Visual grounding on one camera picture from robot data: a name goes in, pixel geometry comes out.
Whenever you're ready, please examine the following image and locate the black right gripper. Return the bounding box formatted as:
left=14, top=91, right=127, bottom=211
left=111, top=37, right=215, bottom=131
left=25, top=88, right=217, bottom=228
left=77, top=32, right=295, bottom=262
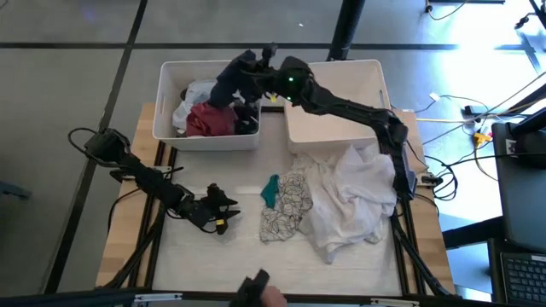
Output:
left=229, top=42, right=282, bottom=106

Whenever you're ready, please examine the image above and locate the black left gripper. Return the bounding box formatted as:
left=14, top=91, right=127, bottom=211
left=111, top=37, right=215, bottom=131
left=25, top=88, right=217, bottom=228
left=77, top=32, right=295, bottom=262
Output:
left=181, top=182, right=242, bottom=236

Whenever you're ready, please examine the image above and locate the dark navy garment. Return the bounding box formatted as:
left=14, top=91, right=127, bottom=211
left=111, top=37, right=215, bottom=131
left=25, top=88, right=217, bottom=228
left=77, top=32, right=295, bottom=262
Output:
left=207, top=49, right=257, bottom=110

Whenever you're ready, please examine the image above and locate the small dark teal cloth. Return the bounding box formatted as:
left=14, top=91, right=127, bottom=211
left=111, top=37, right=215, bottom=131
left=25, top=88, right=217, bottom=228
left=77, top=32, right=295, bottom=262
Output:
left=259, top=173, right=282, bottom=210

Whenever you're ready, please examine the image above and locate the light blue shirt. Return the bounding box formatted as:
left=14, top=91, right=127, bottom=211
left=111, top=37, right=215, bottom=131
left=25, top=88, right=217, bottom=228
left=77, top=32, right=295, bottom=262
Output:
left=171, top=79, right=218, bottom=131

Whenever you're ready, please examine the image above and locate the red printed garment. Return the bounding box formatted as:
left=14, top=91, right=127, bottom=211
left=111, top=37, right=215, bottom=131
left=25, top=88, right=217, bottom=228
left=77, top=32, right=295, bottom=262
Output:
left=186, top=101, right=238, bottom=137

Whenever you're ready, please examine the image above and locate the white black patterned cloth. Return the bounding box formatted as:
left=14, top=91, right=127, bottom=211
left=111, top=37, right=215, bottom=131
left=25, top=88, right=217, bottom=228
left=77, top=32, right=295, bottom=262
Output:
left=258, top=170, right=315, bottom=245

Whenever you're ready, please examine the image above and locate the large white garment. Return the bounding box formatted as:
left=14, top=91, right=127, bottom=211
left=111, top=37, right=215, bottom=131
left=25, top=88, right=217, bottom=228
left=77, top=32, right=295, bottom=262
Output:
left=292, top=143, right=398, bottom=265

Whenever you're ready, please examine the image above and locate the white plastic laundry bin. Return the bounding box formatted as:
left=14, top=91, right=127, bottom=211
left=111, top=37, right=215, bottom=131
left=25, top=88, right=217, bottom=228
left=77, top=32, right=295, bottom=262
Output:
left=281, top=58, right=397, bottom=154
left=152, top=59, right=262, bottom=153

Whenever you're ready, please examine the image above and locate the black hand-held device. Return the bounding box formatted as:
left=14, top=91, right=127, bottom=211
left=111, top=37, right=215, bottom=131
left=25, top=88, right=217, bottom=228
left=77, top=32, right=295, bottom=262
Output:
left=229, top=268, right=272, bottom=307

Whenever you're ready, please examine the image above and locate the person's hand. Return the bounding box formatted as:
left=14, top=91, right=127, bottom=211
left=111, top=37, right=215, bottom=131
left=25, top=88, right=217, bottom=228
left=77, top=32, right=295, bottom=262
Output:
left=259, top=284, right=289, bottom=307

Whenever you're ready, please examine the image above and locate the black support pole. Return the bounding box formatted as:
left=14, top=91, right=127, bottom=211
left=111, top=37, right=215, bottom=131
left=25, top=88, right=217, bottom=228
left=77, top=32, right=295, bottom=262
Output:
left=326, top=0, right=367, bottom=62

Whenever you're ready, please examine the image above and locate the blue-grey floor object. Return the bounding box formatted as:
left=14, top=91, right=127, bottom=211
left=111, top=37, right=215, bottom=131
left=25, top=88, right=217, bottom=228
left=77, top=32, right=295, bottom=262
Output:
left=0, top=181, right=33, bottom=201

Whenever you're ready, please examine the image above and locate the black laptop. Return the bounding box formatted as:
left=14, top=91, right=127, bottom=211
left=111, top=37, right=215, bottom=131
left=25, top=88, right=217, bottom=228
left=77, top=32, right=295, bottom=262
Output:
left=488, top=238, right=546, bottom=307

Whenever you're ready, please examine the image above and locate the black aluminium table frame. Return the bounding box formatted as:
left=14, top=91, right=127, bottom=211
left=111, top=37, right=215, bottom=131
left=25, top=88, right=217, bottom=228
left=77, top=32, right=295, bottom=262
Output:
left=96, top=105, right=456, bottom=307

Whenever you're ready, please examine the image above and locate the silver metal bracket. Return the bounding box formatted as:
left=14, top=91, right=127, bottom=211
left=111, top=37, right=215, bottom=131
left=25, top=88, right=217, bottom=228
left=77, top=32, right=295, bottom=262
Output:
left=369, top=297, right=420, bottom=307
left=134, top=292, right=183, bottom=304

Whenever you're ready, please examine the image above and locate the yellow cable connector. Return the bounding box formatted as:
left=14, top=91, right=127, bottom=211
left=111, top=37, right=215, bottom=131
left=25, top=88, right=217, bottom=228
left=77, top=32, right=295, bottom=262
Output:
left=472, top=131, right=492, bottom=148

